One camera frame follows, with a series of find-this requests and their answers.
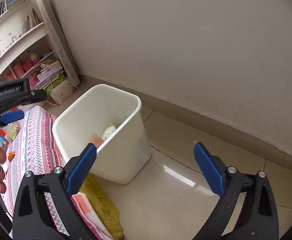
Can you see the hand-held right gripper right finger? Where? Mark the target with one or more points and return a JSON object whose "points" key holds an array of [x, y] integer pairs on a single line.
{"points": [[209, 170]]}

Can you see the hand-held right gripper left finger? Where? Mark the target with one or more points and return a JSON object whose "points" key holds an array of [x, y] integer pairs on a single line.
{"points": [[82, 170]]}

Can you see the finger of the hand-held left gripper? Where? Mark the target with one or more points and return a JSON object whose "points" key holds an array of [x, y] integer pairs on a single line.
{"points": [[35, 96], [12, 116]]}

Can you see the white patterned paper cup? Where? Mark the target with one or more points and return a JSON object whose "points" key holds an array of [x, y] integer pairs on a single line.
{"points": [[108, 133]]}

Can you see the cream plastic waste bin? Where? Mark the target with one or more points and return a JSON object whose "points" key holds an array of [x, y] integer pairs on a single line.
{"points": [[126, 140]]}

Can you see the pink plastic basket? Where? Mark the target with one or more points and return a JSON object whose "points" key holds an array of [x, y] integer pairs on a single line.
{"points": [[33, 82], [28, 65]]}

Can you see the green tissue box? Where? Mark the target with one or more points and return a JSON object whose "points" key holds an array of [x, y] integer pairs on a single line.
{"points": [[57, 82]]}

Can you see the white plastic bag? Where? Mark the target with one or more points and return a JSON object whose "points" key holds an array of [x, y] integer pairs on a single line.
{"points": [[62, 92]]}

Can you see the stack of papers and books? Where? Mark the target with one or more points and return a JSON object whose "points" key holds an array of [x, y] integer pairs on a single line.
{"points": [[49, 71]]}

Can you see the pink green patterned tablecloth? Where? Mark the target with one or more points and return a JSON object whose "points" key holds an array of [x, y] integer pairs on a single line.
{"points": [[35, 135]]}

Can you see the orange wrapper in bin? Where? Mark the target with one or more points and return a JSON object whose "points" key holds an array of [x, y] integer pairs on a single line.
{"points": [[95, 140]]}

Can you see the orange snack wrapper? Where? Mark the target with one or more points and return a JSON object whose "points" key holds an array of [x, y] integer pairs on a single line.
{"points": [[11, 156]]}

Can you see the yellow green cloth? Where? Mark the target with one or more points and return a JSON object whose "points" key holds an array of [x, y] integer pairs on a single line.
{"points": [[103, 205]]}

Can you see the white bookshelf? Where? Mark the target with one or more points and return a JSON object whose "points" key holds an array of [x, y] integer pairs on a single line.
{"points": [[13, 45]]}

